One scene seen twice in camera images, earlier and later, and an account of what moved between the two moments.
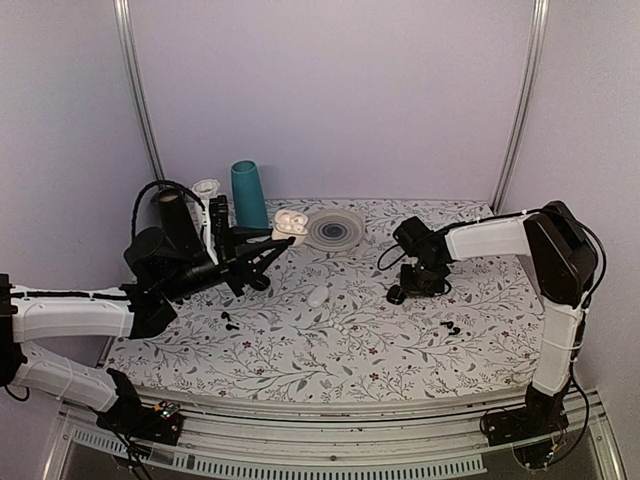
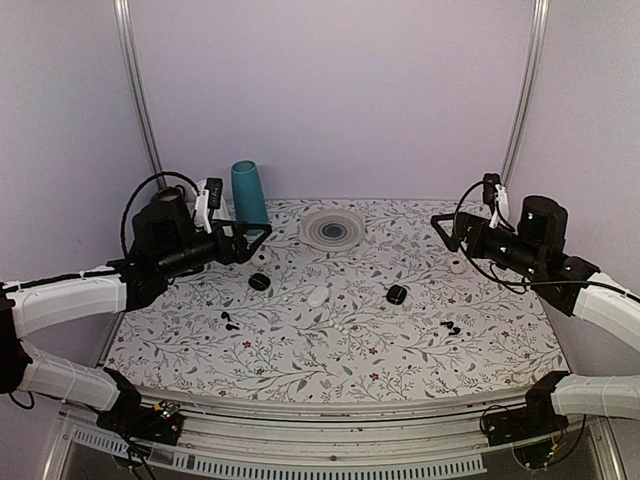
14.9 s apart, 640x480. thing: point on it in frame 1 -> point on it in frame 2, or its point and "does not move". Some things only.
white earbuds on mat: [344, 331] does not move
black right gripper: [406, 283] -> [479, 224]
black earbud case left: [261, 283] does not move
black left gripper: [240, 263] -> [230, 255]
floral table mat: [321, 328] does not move
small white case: [289, 224] -> [456, 266]
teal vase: [249, 196] does not move
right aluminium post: [539, 26] does not move
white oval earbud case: [318, 296] does not move
